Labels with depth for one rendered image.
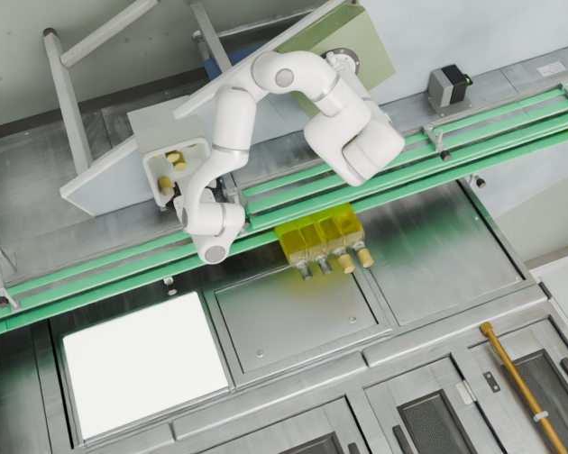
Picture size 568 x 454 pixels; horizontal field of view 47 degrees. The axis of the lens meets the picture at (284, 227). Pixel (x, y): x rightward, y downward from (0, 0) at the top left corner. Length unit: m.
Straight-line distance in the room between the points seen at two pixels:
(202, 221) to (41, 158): 1.11
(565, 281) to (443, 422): 3.97
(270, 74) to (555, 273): 4.59
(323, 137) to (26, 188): 1.23
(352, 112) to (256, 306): 0.71
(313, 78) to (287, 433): 0.94
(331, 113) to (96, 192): 0.74
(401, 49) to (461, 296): 0.74
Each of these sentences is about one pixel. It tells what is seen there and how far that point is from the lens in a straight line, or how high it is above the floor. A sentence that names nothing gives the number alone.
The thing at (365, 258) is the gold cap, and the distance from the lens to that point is 1.85.
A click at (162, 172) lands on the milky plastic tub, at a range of 1.87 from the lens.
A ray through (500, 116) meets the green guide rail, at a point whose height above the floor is 0.92.
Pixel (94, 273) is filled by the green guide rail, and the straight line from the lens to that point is 1.90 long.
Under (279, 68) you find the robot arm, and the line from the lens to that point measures 1.41.
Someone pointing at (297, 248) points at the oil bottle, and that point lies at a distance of 1.85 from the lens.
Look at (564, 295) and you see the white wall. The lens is 5.69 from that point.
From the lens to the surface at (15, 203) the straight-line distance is 2.39.
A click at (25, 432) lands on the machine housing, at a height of 1.21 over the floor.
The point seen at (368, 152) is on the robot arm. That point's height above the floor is 1.12.
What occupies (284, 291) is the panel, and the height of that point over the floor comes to 1.09.
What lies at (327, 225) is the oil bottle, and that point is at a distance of 1.89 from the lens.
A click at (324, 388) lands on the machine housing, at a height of 1.40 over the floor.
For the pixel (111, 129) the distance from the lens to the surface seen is 2.49.
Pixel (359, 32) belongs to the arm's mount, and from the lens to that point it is 1.70.
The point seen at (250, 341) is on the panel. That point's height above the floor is 1.20.
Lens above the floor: 2.00
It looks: 33 degrees down
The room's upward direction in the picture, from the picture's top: 155 degrees clockwise
